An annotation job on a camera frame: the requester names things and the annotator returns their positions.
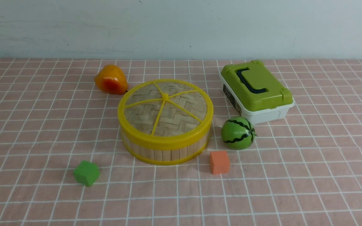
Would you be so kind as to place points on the orange yellow toy pear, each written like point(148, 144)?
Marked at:
point(111, 79)

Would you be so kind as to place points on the bamboo steamer base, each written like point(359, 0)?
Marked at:
point(165, 156)

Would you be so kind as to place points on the green foam cube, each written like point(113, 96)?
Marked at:
point(86, 173)

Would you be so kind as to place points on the green toy watermelon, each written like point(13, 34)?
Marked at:
point(238, 133)

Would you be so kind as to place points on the green white storage box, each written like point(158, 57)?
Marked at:
point(255, 93)

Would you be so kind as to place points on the yellow woven steamer lid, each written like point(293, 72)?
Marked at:
point(165, 114)

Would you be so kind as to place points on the orange foam cube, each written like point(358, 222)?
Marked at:
point(219, 162)

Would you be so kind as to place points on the pink checkered tablecloth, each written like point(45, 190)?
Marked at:
point(304, 170)

